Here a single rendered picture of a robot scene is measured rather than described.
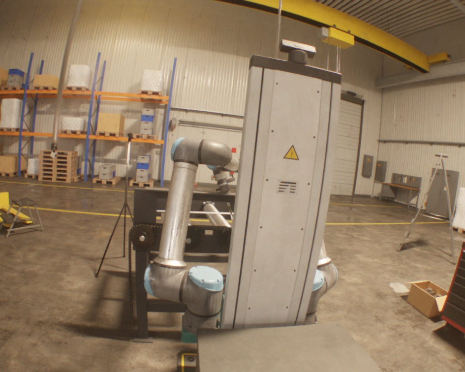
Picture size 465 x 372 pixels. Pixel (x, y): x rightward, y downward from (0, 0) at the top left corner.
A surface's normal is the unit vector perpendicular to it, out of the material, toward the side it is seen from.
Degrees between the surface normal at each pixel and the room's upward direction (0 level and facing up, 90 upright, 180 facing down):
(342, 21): 90
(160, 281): 73
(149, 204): 90
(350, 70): 90
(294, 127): 90
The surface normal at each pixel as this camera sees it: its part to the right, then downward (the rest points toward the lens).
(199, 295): -0.19, 0.08
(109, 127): 0.25, 0.14
